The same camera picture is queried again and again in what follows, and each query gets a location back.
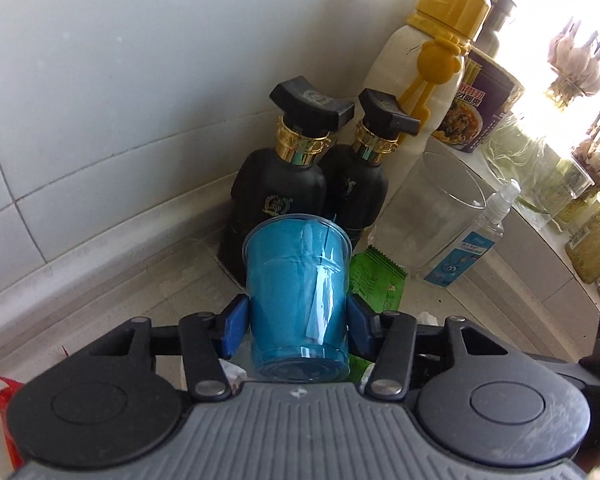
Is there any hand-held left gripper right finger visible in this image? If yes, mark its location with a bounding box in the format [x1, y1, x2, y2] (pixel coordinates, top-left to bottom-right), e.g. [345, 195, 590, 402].
[347, 294, 513, 402]

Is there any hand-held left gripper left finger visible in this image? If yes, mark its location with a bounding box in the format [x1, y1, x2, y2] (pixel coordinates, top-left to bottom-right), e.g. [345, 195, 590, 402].
[87, 294, 251, 402]

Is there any blue plastic cup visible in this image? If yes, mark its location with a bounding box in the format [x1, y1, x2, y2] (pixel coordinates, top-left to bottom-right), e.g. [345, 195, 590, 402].
[242, 214, 353, 383]

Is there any red snack packet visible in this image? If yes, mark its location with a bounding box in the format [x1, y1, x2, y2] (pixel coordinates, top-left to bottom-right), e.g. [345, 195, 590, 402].
[0, 376, 27, 471]

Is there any green snack wrapper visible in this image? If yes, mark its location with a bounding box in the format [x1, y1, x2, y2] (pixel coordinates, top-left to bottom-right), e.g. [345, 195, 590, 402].
[349, 245, 410, 317]

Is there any clear spray bottle blue label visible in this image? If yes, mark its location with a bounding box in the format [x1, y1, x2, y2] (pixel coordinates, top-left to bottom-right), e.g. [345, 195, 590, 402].
[424, 179, 522, 288]

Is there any clear glass cup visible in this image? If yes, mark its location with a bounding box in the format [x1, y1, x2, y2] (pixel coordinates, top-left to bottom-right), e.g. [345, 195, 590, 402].
[367, 151, 487, 281]

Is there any black bottle with gold collar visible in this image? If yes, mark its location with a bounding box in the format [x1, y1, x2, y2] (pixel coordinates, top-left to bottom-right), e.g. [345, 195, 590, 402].
[217, 76, 356, 286]
[320, 88, 421, 256]

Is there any purple instant noodle cup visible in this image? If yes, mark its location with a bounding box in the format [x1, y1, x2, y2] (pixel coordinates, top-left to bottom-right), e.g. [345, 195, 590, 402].
[430, 47, 525, 155]

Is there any white bottle with yellow cap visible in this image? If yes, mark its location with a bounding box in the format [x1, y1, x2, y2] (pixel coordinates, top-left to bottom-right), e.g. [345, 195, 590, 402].
[362, 0, 492, 201]

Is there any steel thermos flask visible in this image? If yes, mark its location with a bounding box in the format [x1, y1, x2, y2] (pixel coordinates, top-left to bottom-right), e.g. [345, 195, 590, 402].
[472, 0, 517, 58]

